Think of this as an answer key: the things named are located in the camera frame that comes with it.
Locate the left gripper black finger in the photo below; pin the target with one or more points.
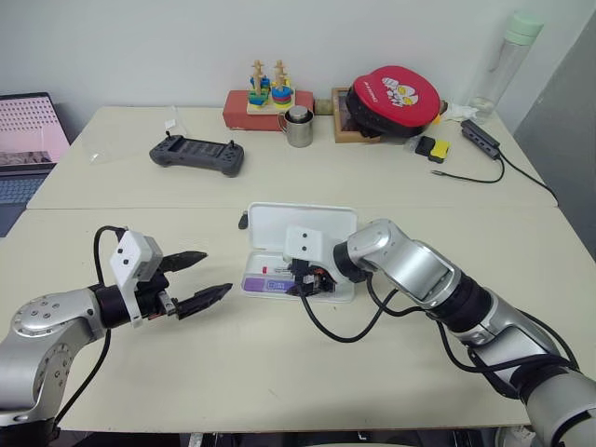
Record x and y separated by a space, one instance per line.
186 260
205 298

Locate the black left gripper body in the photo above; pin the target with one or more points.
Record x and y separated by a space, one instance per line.
153 298

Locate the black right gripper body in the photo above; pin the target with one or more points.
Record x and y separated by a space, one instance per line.
321 279

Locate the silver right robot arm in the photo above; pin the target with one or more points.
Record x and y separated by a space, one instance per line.
410 265

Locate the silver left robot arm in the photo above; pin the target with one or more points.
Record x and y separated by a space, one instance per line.
46 326

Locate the red capped marker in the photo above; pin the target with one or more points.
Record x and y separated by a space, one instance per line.
264 269

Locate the white pencil case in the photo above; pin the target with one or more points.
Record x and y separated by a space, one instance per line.
279 228

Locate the red black zipper case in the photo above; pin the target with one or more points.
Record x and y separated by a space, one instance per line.
396 93

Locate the purple white label card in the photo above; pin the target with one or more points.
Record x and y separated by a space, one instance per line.
261 285

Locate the small black fob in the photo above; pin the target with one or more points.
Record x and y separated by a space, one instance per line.
242 220

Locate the dark grey handheld controller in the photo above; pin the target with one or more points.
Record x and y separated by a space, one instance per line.
195 153

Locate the clear plastic bag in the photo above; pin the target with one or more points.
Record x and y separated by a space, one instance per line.
100 157

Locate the stainless steel mug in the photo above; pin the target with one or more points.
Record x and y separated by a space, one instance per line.
300 130

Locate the red cardboard box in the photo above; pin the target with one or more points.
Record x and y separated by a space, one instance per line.
235 112

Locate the small olive block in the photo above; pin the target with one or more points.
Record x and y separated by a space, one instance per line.
323 106

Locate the small yellow black block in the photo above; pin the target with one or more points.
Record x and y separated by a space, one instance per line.
441 150

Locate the laptop with pink screen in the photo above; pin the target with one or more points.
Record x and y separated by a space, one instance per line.
23 125

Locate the black usb hub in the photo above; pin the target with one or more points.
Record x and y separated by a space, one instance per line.
479 137

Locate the crumpled white tissue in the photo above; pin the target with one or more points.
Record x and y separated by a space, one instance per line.
458 110

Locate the clear bottle green lid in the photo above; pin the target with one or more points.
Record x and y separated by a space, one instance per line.
503 70

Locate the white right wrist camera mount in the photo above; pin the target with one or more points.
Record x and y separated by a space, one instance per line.
307 242

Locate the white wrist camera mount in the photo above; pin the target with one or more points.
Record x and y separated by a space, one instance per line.
132 253
307 242

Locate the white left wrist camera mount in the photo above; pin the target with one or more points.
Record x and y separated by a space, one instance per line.
132 253

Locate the wooden frame tray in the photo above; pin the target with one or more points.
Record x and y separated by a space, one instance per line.
342 128

